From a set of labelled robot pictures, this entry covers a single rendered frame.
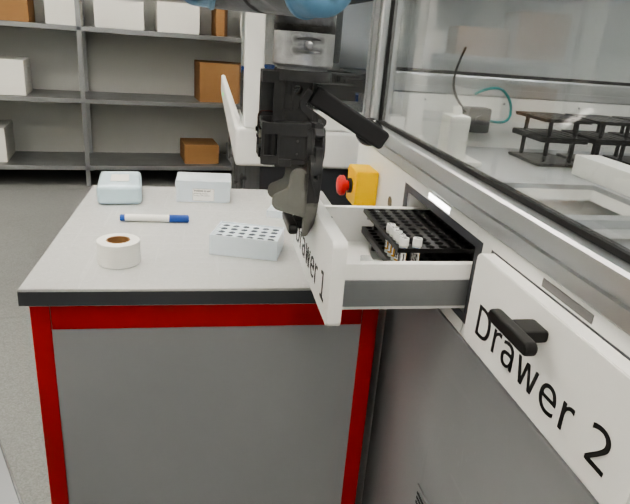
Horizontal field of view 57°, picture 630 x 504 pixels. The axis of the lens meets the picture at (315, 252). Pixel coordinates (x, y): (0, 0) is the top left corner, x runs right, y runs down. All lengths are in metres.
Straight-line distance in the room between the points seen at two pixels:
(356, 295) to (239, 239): 0.39
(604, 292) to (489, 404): 0.24
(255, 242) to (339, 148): 0.64
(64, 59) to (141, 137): 0.78
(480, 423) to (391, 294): 0.19
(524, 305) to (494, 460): 0.21
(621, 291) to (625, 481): 0.14
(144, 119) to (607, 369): 4.63
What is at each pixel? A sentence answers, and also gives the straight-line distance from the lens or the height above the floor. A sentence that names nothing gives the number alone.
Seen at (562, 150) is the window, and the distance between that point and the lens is 0.62.
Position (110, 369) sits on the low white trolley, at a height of 0.61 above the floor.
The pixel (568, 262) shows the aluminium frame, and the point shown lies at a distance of 0.58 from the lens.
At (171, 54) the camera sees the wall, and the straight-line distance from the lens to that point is 4.91.
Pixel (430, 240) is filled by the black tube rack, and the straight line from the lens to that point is 0.79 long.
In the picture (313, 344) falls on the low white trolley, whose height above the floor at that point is 0.65.
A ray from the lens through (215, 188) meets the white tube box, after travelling 1.37.
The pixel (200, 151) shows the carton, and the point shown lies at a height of 0.25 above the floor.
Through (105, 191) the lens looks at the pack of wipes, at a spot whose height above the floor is 0.79.
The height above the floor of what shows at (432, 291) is 0.86.
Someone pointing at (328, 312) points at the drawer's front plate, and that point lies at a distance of 0.69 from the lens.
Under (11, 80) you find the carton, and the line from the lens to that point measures 4.51.
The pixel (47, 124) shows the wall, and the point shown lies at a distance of 4.99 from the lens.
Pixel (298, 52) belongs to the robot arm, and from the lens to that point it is 0.72.
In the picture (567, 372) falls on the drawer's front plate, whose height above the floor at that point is 0.89.
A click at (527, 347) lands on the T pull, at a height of 0.91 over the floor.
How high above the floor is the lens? 1.15
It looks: 21 degrees down
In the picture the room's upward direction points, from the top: 4 degrees clockwise
